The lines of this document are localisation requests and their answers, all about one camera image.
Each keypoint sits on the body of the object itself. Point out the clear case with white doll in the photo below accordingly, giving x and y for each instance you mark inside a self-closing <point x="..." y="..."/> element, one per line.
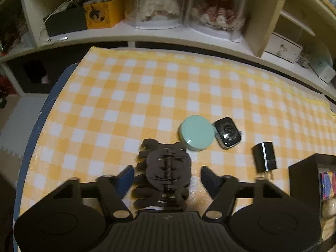
<point x="157" y="8"/>

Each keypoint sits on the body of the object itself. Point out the black plug charger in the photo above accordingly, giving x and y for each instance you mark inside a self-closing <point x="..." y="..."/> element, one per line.
<point x="265" y="158"/>

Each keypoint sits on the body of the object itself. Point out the colourful printed box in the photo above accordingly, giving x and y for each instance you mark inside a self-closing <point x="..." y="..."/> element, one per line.
<point x="328" y="185"/>

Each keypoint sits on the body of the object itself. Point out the brown hair claw clip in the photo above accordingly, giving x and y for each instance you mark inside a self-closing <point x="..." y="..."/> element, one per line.
<point x="165" y="173"/>

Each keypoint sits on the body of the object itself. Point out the white mini drawer cabinet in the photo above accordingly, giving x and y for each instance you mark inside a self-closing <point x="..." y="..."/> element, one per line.
<point x="284" y="47"/>

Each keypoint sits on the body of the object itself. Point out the yellow cardboard box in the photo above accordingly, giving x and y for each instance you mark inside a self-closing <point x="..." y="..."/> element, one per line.
<point x="105" y="14"/>

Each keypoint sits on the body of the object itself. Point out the wooden shelf unit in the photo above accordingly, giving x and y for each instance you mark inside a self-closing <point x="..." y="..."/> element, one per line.
<point x="162" y="35"/>

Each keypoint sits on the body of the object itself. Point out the black storage box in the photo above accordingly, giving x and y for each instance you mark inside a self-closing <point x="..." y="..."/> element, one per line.
<point x="304" y="178"/>

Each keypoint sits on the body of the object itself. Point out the clear case with pink doll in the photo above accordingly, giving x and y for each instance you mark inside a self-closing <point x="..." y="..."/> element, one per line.
<point x="218" y="10"/>

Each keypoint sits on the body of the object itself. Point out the mint green round case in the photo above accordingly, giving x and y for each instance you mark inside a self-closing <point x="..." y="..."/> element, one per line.
<point x="195" y="134"/>

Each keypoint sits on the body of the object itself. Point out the black cardboard box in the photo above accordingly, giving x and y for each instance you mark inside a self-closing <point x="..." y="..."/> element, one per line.
<point x="67" y="22"/>

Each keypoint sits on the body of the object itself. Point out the grey scrunchie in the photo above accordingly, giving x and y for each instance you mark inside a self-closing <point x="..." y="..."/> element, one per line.
<point x="304" y="60"/>

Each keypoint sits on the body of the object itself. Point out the pale blue tissue box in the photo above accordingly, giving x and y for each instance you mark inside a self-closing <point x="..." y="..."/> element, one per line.
<point x="324" y="67"/>

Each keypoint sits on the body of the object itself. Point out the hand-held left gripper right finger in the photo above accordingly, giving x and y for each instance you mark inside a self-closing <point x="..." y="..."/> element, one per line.
<point x="210" y="179"/>

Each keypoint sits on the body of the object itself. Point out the black smartwatch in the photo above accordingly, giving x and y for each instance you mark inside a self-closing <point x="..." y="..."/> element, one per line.
<point x="228" y="132"/>

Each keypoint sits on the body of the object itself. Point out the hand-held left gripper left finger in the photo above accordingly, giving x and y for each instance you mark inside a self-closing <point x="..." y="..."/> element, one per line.
<point x="126" y="179"/>

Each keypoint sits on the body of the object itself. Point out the yellow checkered tablecloth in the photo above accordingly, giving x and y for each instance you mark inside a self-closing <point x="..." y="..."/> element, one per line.
<point x="131" y="97"/>

